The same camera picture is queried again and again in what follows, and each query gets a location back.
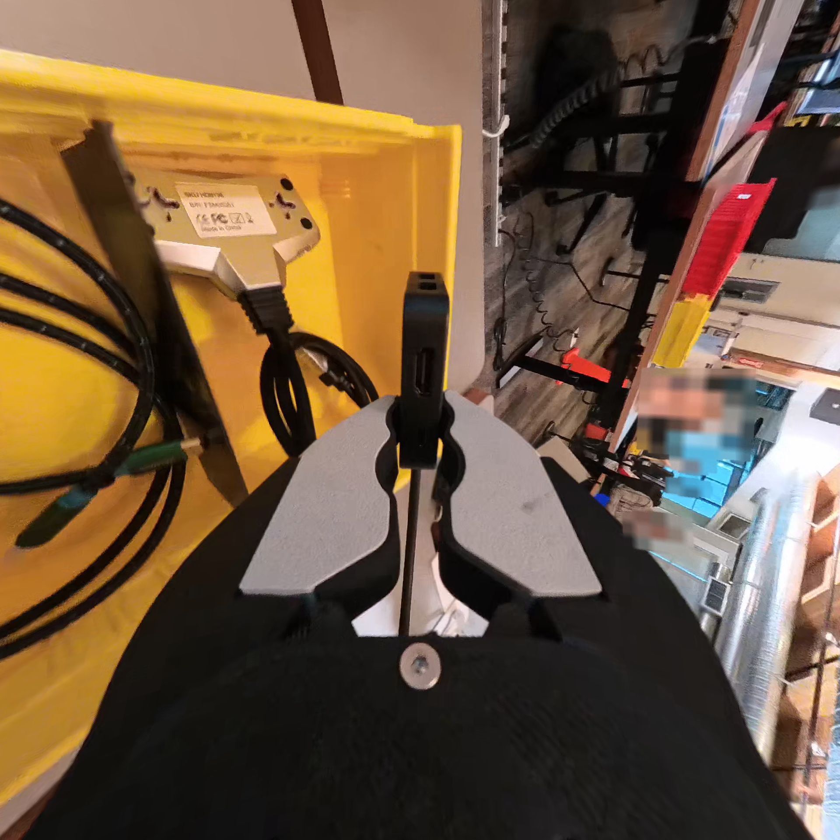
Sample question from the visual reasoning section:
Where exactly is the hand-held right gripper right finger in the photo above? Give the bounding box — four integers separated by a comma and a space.
436, 390, 603, 613

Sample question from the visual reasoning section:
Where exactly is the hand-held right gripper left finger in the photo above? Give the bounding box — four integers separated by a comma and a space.
239, 394, 401, 603

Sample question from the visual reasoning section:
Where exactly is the black adapter cable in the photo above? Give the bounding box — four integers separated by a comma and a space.
398, 466, 422, 637

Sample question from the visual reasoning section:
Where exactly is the black mesh switch cable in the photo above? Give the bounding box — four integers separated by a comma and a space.
258, 325, 382, 458

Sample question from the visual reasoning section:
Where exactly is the square black adapter box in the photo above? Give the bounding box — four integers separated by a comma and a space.
397, 270, 454, 470

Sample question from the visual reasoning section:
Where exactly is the yellow plastic bin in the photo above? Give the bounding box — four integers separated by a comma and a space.
651, 292, 715, 370
0, 49, 463, 808

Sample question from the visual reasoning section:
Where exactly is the grey desk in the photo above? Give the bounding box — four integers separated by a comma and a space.
0, 0, 490, 840

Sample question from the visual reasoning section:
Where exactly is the red plastic bin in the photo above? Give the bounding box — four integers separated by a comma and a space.
682, 177, 778, 299

